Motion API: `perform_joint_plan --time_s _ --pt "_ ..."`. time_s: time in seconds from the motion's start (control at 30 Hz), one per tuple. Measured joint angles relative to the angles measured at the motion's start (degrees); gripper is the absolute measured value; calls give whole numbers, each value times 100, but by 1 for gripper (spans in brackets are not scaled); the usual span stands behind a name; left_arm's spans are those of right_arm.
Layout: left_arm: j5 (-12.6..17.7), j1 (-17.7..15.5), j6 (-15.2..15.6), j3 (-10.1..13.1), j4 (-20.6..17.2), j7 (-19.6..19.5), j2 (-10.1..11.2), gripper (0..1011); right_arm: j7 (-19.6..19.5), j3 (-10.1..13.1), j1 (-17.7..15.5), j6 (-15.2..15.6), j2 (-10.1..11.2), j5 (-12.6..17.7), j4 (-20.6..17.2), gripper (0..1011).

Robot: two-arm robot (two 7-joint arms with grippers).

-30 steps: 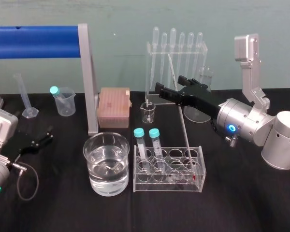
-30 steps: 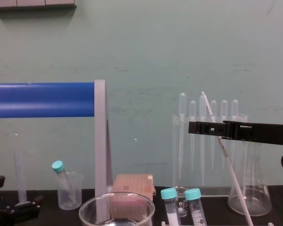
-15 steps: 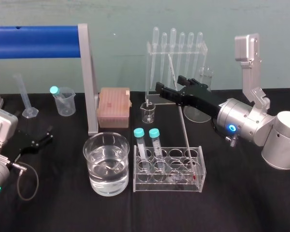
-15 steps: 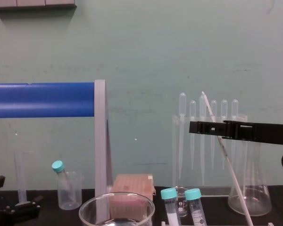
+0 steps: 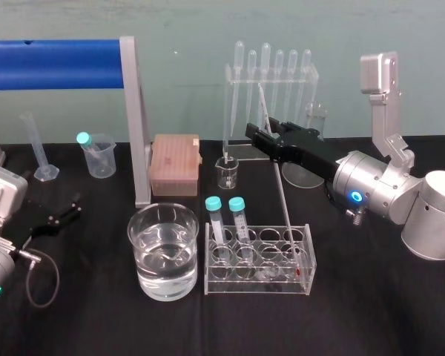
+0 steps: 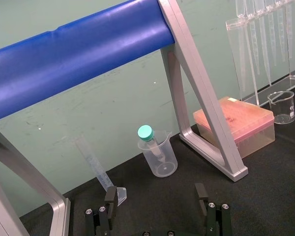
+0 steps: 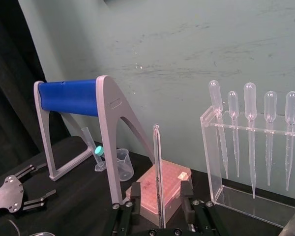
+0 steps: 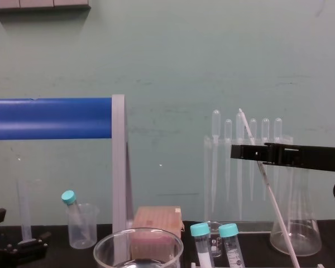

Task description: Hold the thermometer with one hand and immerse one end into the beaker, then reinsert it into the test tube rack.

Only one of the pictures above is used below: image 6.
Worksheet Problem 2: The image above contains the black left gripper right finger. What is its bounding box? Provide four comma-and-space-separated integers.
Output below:
194, 183, 233, 236

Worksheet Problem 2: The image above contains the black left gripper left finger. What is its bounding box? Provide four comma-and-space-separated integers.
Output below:
85, 186, 119, 236

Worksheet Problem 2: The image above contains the clear plastic pipette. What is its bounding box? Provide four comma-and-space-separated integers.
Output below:
236, 0, 249, 98
274, 0, 286, 62
245, 0, 261, 75
284, 0, 294, 59
254, 0, 272, 87
265, 0, 278, 67

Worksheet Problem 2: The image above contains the clear plastic beaker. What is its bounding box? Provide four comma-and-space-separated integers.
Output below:
137, 131, 178, 178

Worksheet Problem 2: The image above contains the small glass beaker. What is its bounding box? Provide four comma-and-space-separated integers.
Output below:
267, 90, 295, 124

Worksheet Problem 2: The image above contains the pink lidded pipette tip box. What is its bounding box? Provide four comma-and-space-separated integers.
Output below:
193, 96, 276, 159

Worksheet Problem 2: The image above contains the blue cylinder roll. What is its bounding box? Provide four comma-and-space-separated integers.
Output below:
0, 0, 176, 123

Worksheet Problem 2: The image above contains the centrifuge tube with teal cap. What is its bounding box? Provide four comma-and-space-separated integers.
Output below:
137, 124, 167, 163

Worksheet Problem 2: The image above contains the clear plastic graduated cylinder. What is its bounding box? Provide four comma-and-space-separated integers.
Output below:
75, 137, 127, 206

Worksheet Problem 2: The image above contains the grey metal triangular frame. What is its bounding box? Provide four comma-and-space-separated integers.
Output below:
0, 122, 72, 236
158, 0, 249, 183

